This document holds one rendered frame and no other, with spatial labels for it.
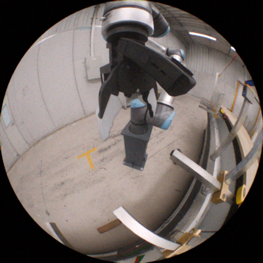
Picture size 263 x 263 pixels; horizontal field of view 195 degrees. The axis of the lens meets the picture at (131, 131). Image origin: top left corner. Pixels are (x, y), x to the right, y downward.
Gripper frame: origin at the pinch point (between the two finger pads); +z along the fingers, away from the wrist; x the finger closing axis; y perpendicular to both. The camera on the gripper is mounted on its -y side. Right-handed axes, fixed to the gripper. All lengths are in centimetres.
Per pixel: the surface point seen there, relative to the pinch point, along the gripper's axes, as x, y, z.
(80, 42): -15, 225, -126
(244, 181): -22, -54, 5
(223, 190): -10.7, -35.8, 8.4
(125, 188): 7, 4, 94
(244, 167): -14.7, -35.9, -1.6
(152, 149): -64, 25, 94
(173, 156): -9.4, -10.5, 10.2
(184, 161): -10.2, -14.5, 9.4
